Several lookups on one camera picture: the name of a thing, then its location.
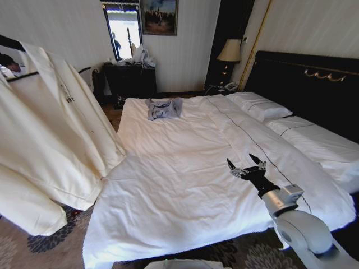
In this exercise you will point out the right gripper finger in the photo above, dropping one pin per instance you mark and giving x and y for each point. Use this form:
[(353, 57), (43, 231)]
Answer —
[(238, 170), (257, 162)]

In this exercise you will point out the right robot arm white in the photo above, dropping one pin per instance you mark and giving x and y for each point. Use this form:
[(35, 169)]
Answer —
[(300, 232)]

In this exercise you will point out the black clothes hanger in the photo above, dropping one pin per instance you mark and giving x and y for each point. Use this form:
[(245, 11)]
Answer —
[(22, 76)]

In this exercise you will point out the black clothes rack bar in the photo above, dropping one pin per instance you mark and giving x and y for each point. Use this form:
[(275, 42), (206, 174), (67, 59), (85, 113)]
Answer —
[(12, 42)]

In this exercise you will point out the white pillow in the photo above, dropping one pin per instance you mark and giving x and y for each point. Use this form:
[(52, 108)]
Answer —
[(258, 106), (317, 143)]

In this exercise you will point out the white duvet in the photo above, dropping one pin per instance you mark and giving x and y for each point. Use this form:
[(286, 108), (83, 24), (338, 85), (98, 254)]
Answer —
[(182, 173)]

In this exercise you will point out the white telephone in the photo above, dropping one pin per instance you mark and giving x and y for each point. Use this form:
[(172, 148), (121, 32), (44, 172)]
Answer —
[(231, 85)]

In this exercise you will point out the dark nightstand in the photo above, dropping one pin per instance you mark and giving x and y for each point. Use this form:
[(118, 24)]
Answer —
[(217, 90)]

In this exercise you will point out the dark headboard with gold ornament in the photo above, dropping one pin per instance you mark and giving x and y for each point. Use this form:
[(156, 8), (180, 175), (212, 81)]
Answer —
[(308, 92)]

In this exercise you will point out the blue-grey crumpled garment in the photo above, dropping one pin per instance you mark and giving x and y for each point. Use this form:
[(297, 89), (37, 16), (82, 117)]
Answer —
[(164, 110)]

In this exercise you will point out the white robot front shell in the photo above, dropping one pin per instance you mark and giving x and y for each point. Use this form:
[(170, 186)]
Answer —
[(182, 264)]

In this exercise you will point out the table lamp with beige shade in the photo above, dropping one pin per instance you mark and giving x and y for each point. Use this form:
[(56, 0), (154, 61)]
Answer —
[(230, 51)]

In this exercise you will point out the gold trim strip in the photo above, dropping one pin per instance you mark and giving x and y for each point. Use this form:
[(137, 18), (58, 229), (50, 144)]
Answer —
[(253, 42)]

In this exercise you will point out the dark wooden dresser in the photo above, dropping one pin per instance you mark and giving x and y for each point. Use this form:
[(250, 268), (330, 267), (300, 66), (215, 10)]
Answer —
[(129, 81)]

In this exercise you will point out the white plastic bag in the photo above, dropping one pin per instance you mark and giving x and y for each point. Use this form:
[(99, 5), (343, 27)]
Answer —
[(141, 56)]

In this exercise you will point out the dark curved-back chair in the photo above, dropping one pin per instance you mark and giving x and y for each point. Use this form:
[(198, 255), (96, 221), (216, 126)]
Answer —
[(95, 81)]

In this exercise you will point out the framed painting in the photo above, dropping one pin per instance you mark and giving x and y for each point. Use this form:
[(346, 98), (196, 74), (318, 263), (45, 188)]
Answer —
[(159, 16)]

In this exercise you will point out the person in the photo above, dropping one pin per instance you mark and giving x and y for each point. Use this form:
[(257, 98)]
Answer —
[(116, 46), (9, 65)]

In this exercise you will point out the dark-framed window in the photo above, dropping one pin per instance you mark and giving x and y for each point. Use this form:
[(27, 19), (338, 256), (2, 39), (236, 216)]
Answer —
[(123, 25)]

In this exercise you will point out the cream hanging robe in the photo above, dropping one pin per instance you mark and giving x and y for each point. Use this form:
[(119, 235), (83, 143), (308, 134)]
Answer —
[(56, 126)]

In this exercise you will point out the small wall thermostat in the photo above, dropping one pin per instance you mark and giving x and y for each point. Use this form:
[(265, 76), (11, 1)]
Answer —
[(245, 39)]

